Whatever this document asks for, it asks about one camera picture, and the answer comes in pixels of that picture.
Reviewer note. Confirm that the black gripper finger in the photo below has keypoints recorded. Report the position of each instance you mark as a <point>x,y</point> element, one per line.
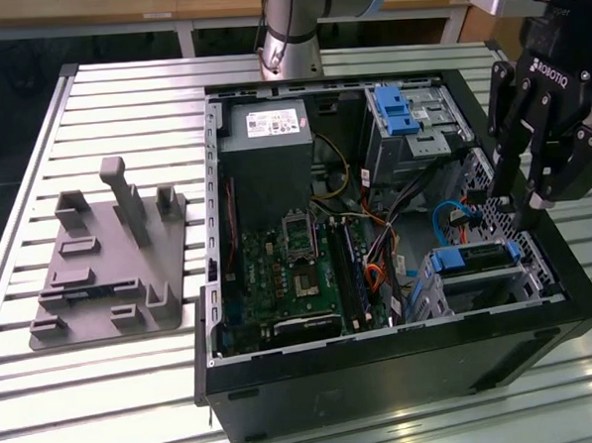
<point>572,177</point>
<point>504,171</point>

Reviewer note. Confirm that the hard disk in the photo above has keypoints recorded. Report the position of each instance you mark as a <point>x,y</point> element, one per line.
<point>449,259</point>

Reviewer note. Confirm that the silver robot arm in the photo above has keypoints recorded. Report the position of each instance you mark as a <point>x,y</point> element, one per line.
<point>291,43</point>

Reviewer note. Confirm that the grey metal disk bay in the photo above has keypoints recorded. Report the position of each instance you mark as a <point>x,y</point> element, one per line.
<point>434,301</point>

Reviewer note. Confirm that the grey metal drive cage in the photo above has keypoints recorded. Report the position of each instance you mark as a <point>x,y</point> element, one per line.
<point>421,145</point>

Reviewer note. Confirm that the blue plastic drive latch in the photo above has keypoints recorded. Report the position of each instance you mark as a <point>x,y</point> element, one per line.
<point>394,112</point>

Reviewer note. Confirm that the CPU socket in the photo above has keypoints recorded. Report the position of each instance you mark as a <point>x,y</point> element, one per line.
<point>308,283</point>

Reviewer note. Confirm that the grey power supply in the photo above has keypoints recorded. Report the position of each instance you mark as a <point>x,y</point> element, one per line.
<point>269,183</point>

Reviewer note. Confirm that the black PC case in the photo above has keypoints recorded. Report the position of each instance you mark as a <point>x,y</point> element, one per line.
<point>384,385</point>

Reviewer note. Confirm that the black graphics card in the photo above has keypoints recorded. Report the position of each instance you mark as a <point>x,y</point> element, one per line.
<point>306,327</point>

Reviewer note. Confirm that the green motherboard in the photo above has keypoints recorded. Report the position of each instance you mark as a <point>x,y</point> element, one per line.
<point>264,282</point>

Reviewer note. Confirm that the grey parts rack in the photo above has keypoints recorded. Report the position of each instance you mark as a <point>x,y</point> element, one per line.
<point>105,271</point>

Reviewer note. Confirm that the wooden workbench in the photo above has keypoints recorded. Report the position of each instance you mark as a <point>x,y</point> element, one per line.
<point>116,5</point>

